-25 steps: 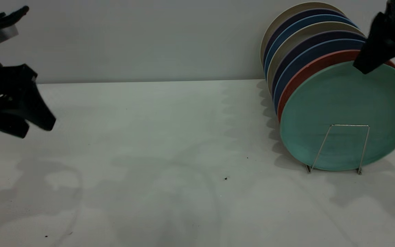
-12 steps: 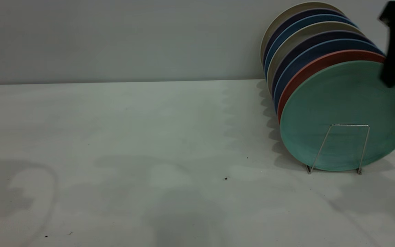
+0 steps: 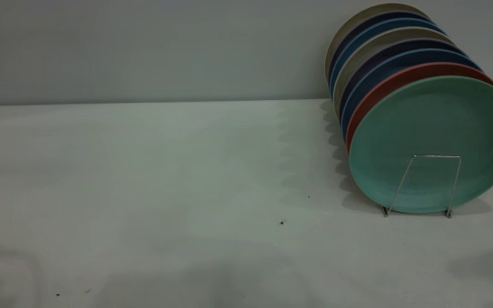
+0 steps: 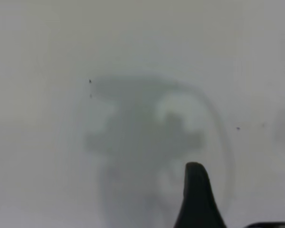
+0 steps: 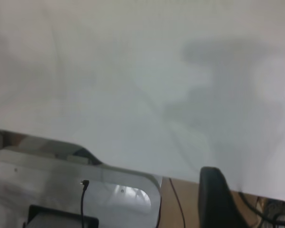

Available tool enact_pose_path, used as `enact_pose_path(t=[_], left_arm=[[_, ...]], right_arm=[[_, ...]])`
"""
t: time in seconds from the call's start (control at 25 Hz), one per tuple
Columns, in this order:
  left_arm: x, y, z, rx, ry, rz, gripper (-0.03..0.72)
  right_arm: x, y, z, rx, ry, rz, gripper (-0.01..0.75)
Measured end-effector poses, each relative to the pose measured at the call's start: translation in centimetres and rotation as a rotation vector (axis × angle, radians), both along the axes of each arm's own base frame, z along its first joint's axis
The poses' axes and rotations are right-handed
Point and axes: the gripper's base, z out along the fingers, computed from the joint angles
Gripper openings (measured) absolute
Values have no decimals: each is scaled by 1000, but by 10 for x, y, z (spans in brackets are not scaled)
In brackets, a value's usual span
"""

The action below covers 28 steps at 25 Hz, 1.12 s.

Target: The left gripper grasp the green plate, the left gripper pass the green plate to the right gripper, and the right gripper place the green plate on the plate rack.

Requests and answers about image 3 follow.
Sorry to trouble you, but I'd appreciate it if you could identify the pink plate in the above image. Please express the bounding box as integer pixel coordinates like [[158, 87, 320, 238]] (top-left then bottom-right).
[[346, 62, 493, 154]]

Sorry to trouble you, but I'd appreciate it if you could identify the beige plate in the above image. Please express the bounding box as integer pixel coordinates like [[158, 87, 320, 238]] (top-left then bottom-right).
[[333, 27, 457, 118], [324, 2, 432, 84]]

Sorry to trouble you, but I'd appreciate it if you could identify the green plate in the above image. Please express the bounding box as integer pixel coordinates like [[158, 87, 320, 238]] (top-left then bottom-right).
[[348, 76, 493, 214]]

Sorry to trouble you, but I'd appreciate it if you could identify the dark purple plate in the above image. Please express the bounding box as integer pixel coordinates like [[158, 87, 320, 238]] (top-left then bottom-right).
[[339, 38, 469, 124], [328, 11, 437, 86]]

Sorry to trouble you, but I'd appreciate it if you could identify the metal wire plate rack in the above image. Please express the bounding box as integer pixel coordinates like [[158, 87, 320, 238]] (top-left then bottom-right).
[[381, 154, 462, 219]]

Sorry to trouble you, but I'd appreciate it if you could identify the teal blue plate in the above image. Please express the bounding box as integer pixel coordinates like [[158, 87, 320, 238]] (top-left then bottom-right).
[[330, 18, 447, 97]]

